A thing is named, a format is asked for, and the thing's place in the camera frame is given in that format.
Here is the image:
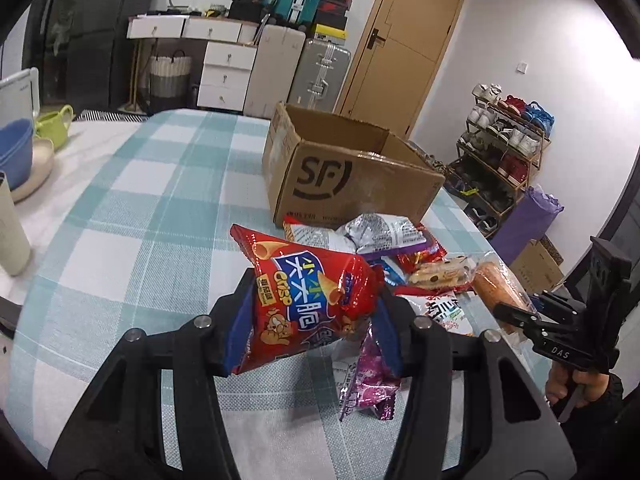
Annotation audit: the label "orange bread package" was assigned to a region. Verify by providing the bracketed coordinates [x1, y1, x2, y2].
[472, 252, 536, 340]

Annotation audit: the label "red crisp snack bag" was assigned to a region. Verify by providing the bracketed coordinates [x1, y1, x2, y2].
[230, 224, 384, 374]

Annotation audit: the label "right hand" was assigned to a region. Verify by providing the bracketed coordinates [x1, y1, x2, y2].
[544, 362, 610, 408]

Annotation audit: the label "cardboard box on floor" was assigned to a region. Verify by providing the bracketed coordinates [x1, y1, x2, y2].
[509, 240, 564, 294]

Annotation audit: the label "white noodle snack bag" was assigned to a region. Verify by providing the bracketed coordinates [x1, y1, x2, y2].
[401, 292, 474, 336]

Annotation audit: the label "chocolate chip bread pack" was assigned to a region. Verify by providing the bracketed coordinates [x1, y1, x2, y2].
[408, 256, 476, 292]

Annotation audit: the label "purple rolled mat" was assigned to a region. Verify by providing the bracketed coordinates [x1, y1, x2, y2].
[490, 185, 564, 266]

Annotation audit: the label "small red candy pack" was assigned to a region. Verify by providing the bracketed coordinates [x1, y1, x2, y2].
[396, 223, 447, 274]

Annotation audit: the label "blue snack bag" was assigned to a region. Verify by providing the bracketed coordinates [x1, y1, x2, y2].
[371, 256, 407, 287]

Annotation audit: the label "silver purple snack bag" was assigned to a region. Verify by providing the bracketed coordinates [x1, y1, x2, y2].
[336, 212, 430, 258]

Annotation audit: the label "shoe rack with shoes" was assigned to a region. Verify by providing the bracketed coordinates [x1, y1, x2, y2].
[445, 84, 555, 240]

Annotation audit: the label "plaid teal tablecloth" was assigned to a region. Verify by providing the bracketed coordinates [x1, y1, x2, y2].
[4, 108, 551, 470]

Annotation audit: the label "white red chip bag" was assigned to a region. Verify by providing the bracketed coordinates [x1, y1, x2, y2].
[283, 217, 357, 254]

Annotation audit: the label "cream tumbler cup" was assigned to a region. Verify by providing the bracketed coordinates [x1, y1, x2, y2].
[0, 172, 30, 276]

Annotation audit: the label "SF cardboard box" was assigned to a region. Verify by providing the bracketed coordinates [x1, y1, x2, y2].
[262, 103, 445, 229]

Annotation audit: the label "wooden door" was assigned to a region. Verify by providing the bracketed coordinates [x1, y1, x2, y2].
[335, 0, 464, 139]

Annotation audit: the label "green watering can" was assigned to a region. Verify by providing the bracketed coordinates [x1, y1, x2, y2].
[36, 104, 75, 151]

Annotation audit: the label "blue bowl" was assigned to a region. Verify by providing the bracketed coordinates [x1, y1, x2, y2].
[0, 118, 34, 191]

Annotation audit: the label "silver suitcase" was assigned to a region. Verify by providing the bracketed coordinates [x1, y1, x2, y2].
[288, 39, 352, 113]

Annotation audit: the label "woven laundry basket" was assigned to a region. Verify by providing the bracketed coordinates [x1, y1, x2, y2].
[149, 50, 192, 114]

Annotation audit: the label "stacked shoe boxes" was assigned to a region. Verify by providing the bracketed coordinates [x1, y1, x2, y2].
[314, 0, 352, 41]

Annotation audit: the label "white drawer desk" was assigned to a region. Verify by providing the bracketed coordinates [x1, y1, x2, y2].
[127, 15, 258, 113]

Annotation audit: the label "beige suitcase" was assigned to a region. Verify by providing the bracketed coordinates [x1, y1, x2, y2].
[243, 25, 306, 119]

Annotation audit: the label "black refrigerator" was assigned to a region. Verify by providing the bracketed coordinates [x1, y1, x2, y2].
[23, 0, 152, 112]

